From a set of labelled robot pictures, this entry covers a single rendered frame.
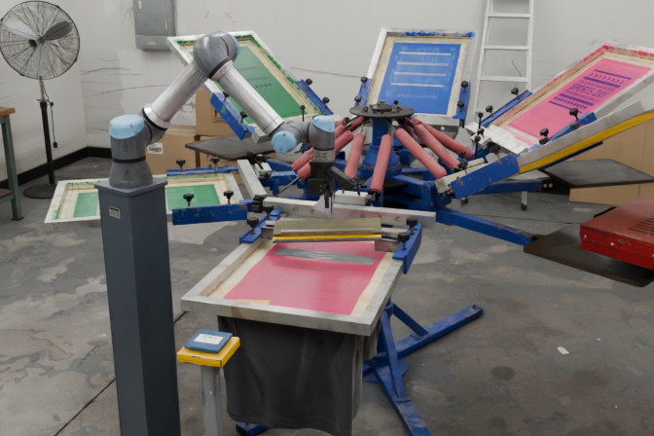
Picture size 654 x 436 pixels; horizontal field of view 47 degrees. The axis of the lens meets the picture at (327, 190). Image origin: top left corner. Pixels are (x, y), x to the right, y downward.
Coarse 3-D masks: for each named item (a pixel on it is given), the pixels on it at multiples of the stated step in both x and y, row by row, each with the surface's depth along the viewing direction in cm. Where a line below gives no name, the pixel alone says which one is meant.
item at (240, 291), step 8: (272, 248) 274; (296, 248) 274; (304, 248) 274; (312, 248) 274; (320, 248) 274; (328, 248) 274; (264, 256) 267; (272, 256) 267; (280, 256) 267; (288, 256) 267; (256, 264) 260; (264, 264) 260; (248, 272) 253; (256, 272) 253; (248, 280) 247; (256, 280) 247; (240, 288) 241; (248, 288) 241; (232, 296) 236; (240, 296) 236; (248, 296) 236; (256, 296) 236; (264, 296) 236; (272, 296) 236; (280, 296) 236; (288, 296) 236; (272, 304) 230; (280, 304) 230
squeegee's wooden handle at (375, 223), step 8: (280, 224) 271; (288, 224) 270; (296, 224) 270; (304, 224) 270; (312, 224) 269; (320, 224) 269; (328, 224) 268; (336, 224) 268; (344, 224) 268; (352, 224) 267; (360, 224) 267; (368, 224) 267; (376, 224) 266; (280, 232) 268; (376, 232) 263
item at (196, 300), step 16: (256, 240) 273; (240, 256) 260; (224, 272) 247; (400, 272) 251; (192, 288) 233; (208, 288) 236; (384, 288) 233; (192, 304) 225; (208, 304) 223; (224, 304) 222; (240, 304) 222; (256, 304) 222; (368, 304) 222; (384, 304) 228; (272, 320) 219; (288, 320) 217; (304, 320) 216; (320, 320) 214; (336, 320) 213; (352, 320) 212; (368, 320) 212
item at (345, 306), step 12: (336, 252) 271; (348, 252) 271; (360, 252) 271; (372, 252) 271; (384, 252) 271; (324, 264) 260; (336, 264) 260; (348, 264) 260; (360, 276) 250; (372, 276) 250; (348, 288) 241; (360, 288) 241; (300, 300) 233; (312, 300) 233; (348, 300) 233; (336, 312) 225; (348, 312) 225
